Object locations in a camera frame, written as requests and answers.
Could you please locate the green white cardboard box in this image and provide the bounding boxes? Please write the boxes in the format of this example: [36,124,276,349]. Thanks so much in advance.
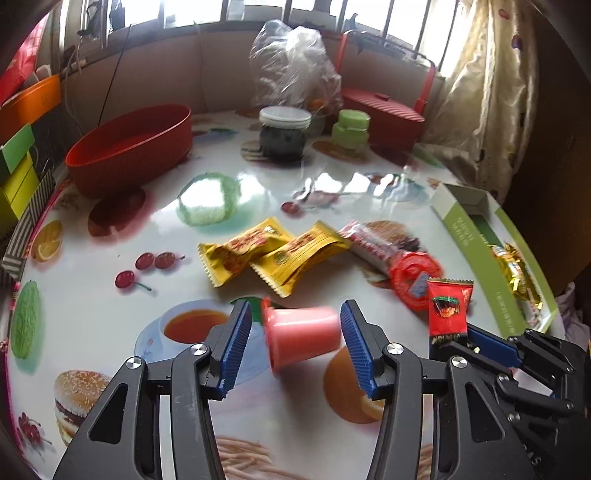
[429,182,561,333]

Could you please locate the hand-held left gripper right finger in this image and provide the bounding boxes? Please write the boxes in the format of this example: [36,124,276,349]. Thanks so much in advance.
[339,299,539,480]

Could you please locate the yellow green cardboard box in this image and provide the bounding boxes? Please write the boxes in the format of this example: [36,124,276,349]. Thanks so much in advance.
[0,152,40,232]

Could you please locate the yellow snack packet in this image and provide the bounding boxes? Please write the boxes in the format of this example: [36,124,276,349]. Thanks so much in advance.
[249,220,352,298]
[198,217,296,289]

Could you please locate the small clear jar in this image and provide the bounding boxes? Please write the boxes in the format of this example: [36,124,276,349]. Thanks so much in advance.
[311,110,335,137]

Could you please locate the brown wooden cabinet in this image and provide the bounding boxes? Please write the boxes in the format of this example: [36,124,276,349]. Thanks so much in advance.
[501,0,591,296]

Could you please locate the red paper pack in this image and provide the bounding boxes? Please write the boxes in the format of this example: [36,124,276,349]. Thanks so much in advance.
[0,28,47,104]

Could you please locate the cream patterned curtain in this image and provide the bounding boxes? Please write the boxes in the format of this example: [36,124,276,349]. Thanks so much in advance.
[425,0,541,204]

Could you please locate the orange box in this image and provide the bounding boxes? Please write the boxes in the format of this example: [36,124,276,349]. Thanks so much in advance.
[0,74,63,134]

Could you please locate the white red snack bar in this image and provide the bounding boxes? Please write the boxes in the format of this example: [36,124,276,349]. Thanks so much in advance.
[339,220,402,274]

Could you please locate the red lidded jelly cup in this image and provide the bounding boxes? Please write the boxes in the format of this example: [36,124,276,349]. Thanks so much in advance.
[389,250,444,315]

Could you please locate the pink jelly cup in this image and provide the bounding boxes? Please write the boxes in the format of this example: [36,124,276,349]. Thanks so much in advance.
[262,298,342,377]

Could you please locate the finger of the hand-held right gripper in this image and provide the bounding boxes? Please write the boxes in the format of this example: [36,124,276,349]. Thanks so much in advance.
[429,339,509,385]
[466,323,591,398]

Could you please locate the red basket with handle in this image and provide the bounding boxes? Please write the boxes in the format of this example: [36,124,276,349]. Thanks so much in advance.
[337,30,437,149]

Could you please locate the green cream jar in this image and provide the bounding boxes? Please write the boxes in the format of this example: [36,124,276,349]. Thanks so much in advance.
[331,109,371,151]

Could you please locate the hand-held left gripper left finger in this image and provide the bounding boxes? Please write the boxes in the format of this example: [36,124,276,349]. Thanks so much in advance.
[53,299,254,480]

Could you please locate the red oval tub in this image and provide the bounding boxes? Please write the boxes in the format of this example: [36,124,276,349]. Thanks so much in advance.
[65,104,194,199]

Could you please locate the clear plastic bag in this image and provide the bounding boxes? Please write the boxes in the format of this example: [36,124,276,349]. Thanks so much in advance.
[249,19,343,136]

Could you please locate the glass jar dark contents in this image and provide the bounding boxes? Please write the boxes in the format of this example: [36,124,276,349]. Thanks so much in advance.
[259,106,312,163]

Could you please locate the red snack packet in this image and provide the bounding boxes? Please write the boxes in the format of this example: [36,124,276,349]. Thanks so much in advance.
[427,278,475,347]

